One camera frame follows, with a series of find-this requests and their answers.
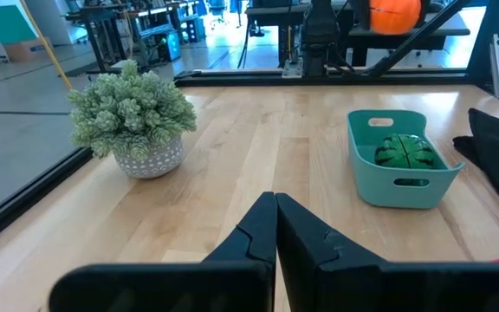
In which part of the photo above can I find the teal panel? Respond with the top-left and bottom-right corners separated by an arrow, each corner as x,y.
0,3 -> 38,44

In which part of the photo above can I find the brown cardboard box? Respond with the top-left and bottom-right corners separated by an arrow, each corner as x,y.
3,37 -> 54,62

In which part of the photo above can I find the teal plastic bin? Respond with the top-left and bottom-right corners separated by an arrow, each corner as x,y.
347,108 -> 466,210

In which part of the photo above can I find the green striped watermelon toy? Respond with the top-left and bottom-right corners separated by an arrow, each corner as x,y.
373,133 -> 436,188

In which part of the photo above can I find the green succulent in white pot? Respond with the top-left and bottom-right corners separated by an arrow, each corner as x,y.
66,59 -> 198,180

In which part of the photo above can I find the orange toy fruit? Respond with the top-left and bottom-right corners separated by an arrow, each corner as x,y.
368,0 -> 423,36

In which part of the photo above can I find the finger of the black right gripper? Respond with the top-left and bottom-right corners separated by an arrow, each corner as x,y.
352,0 -> 373,31
419,0 -> 433,23

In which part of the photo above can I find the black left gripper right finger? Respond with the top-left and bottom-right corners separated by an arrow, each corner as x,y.
276,193 -> 499,312

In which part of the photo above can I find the yellow cable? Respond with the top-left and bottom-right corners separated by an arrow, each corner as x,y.
17,0 -> 74,91

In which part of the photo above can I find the computer tower with blue glow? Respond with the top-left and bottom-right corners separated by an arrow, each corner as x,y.
158,29 -> 182,62

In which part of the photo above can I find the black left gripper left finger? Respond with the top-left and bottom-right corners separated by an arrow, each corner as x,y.
49,192 -> 279,312

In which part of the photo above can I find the black metal table frame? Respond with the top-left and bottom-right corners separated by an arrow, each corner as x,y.
0,0 -> 499,255

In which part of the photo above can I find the light metal mounting plate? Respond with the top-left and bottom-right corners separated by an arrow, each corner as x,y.
282,58 -> 305,80

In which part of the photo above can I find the black workbench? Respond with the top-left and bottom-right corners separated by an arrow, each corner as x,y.
65,0 -> 207,73

